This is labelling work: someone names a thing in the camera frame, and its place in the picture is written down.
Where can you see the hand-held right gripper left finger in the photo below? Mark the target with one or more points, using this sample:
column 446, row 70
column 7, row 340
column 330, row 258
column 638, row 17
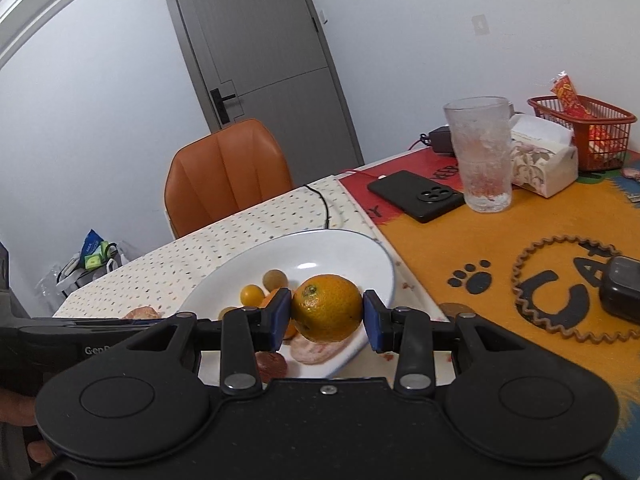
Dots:
column 277, row 317

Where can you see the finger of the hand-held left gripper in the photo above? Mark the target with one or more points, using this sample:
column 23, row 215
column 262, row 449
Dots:
column 100, row 322

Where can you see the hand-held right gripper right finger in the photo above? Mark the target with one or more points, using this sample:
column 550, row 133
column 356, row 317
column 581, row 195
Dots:
column 375, row 320

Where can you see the small kumquat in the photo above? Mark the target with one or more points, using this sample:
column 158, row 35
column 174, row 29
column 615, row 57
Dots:
column 251, row 294

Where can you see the small red fruit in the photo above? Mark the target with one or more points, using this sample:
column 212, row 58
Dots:
column 270, row 364

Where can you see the brown longan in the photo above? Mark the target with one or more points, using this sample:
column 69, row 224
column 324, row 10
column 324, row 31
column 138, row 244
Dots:
column 274, row 280
column 230, row 313

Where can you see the peeled orange half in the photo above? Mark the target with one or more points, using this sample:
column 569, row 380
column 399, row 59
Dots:
column 312, row 351
column 142, row 313

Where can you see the large orange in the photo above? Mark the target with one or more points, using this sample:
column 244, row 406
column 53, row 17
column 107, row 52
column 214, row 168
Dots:
column 327, row 307

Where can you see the white plate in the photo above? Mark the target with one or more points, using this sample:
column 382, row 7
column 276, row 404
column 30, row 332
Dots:
column 325, row 250

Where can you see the person's left hand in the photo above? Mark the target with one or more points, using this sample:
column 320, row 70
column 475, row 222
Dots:
column 17, row 407

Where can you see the white plastic bag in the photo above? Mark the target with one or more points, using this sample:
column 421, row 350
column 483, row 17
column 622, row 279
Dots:
column 65, row 277

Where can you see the blue green packets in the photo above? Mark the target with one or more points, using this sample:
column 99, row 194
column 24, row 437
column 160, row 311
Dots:
column 95, row 250

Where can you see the orange cat mat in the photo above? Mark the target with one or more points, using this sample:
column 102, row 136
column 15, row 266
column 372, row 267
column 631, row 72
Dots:
column 440, row 250

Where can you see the floral tablecloth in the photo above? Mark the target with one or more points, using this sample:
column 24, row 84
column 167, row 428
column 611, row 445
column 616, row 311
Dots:
column 200, row 255

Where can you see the black phone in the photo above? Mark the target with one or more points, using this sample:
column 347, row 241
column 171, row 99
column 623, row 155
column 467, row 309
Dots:
column 415, row 192

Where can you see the orange chair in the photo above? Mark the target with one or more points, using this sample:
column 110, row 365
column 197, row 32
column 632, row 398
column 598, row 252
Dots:
column 225, row 175

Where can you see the red mat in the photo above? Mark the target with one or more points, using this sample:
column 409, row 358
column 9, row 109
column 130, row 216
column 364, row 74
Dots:
column 425, row 160

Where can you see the black charger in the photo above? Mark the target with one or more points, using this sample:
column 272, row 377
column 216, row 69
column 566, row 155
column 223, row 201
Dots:
column 442, row 140

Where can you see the tall clear glass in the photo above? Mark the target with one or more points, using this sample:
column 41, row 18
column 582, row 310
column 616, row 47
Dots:
column 480, row 155

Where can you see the patterned tissue box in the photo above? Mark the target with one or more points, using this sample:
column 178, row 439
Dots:
column 542, row 160

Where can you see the black case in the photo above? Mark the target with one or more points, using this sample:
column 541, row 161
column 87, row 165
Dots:
column 620, row 285

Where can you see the grey door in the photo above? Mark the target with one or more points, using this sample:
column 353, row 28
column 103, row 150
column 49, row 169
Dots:
column 260, row 35

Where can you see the red snack packet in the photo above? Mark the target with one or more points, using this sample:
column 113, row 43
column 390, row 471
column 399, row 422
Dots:
column 567, row 90

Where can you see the red plastic basket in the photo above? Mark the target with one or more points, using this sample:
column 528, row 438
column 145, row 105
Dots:
column 600, row 120

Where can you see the small white door switch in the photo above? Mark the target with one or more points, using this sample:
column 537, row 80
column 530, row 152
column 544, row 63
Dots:
column 323, row 16

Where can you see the white wall socket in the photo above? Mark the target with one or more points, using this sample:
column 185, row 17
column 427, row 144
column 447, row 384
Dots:
column 480, row 24

